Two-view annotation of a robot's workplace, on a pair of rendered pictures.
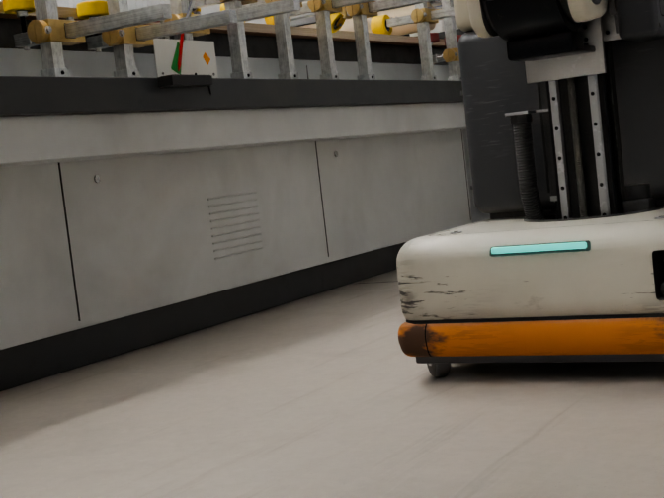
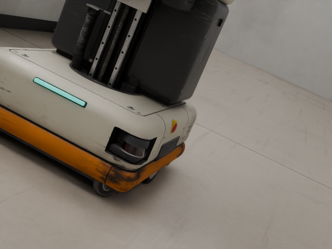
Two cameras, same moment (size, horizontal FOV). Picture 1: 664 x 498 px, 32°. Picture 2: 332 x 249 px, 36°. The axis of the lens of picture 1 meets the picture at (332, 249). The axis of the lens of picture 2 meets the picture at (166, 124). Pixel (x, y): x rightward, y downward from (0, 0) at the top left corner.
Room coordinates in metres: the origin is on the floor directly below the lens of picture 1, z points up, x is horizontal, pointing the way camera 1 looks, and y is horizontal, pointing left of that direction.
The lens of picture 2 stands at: (0.53, -0.21, 0.64)
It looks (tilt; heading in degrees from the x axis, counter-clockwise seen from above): 13 degrees down; 342
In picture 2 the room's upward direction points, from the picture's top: 23 degrees clockwise
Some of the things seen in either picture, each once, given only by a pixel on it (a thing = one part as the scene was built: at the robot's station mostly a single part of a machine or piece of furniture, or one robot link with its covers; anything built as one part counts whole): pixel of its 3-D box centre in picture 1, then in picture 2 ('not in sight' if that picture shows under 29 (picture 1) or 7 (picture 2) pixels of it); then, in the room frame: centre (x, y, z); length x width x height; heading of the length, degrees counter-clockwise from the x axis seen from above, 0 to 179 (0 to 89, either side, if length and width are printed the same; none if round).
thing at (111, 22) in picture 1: (90, 27); not in sight; (2.61, 0.48, 0.80); 0.43 x 0.03 x 0.04; 60
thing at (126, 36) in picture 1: (127, 35); not in sight; (2.86, 0.44, 0.81); 0.14 x 0.06 x 0.05; 150
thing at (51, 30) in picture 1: (55, 32); not in sight; (2.64, 0.56, 0.81); 0.14 x 0.06 x 0.05; 150
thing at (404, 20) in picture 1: (439, 13); not in sight; (4.36, -0.50, 0.95); 0.50 x 0.04 x 0.04; 60
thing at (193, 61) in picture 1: (187, 58); not in sight; (3.01, 0.32, 0.75); 0.26 x 0.01 x 0.10; 150
